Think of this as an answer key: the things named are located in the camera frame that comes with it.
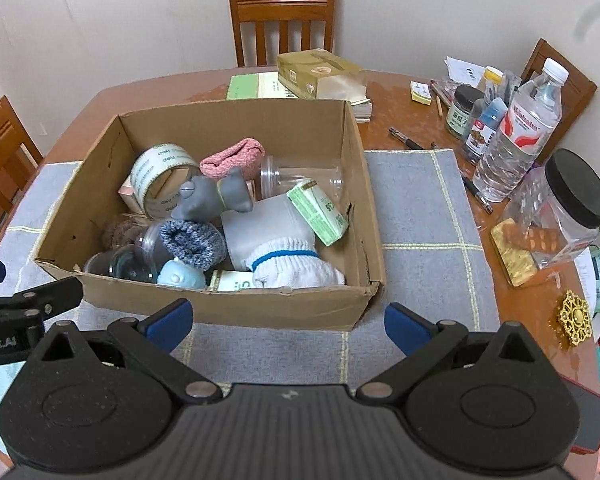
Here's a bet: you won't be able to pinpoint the red phone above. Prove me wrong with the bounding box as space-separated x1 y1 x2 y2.
565 377 600 456

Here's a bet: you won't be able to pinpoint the clear tape roll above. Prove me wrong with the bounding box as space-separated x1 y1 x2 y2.
130 143 201 221

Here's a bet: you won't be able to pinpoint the small beige box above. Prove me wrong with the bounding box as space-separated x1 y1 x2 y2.
117 175 146 211

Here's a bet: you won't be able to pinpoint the wooden chair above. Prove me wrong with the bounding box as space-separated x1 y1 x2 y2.
520 38 598 136
227 0 339 67
0 72 43 256

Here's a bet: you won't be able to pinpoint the green packet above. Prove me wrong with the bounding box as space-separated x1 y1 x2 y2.
286 178 350 247

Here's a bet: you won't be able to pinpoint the blue round toy figurine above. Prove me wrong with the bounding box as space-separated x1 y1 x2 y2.
156 258 207 290

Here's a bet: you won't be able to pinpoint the gold ornament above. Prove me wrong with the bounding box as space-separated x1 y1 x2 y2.
552 290 593 347

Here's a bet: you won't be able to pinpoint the clear jar black lid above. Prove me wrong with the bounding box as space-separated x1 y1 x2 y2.
505 149 600 271

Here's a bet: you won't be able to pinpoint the green book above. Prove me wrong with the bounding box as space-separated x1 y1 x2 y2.
226 72 293 101

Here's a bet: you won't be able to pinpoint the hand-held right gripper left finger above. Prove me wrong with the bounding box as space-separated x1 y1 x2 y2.
36 299 220 403

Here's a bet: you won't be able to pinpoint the small green white box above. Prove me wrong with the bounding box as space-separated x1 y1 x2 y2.
210 270 256 293

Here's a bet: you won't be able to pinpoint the blue green checked towel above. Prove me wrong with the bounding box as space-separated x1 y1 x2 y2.
0 149 502 443

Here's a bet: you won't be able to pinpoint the blue knitted sock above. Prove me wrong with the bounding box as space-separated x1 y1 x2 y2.
159 219 227 272

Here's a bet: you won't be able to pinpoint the gold foil packet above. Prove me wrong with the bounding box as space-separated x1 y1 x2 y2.
491 220 538 287

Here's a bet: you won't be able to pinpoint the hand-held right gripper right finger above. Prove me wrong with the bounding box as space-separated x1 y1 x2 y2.
357 302 551 401

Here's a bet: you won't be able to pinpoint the white sock blue stripe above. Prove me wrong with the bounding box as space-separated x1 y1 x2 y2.
245 236 346 288

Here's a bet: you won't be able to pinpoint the small jar dark lid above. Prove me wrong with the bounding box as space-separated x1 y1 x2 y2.
446 85 483 139

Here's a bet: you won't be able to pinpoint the clear plastic jar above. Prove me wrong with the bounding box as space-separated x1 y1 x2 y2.
259 155 345 201

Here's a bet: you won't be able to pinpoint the paper stack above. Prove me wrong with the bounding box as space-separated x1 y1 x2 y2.
350 95 374 123

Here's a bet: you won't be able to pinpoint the white papers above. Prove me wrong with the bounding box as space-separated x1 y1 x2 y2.
444 56 488 91

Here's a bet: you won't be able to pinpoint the water bottle red label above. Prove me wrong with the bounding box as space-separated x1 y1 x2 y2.
472 57 570 203

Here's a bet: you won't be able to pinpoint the black pen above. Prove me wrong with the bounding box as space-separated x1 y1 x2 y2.
389 127 426 151
460 172 493 215

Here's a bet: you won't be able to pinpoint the cotton swab container green label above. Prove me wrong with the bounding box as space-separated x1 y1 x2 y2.
221 195 316 271

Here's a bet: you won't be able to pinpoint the grey plush toy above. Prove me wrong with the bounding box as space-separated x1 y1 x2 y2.
171 167 255 222

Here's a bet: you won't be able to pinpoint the pink knitted sock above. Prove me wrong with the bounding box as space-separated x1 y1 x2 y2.
200 137 266 179

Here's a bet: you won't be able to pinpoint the gold cardboard box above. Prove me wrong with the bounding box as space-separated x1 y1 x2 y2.
276 50 368 101

